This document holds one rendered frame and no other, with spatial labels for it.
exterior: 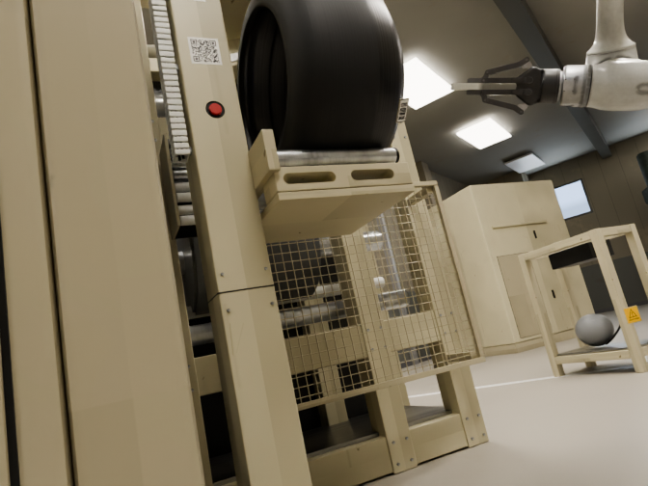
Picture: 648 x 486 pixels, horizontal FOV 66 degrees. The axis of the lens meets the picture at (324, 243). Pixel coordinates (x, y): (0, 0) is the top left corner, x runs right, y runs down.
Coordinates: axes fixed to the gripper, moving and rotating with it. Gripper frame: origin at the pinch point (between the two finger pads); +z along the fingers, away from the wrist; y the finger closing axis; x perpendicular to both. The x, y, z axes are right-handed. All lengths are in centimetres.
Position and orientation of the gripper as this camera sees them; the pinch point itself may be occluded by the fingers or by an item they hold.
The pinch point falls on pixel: (466, 86)
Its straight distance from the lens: 129.1
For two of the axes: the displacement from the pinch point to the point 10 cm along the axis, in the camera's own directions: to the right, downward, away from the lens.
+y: -0.1, 9.7, 2.6
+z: -9.3, -1.1, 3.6
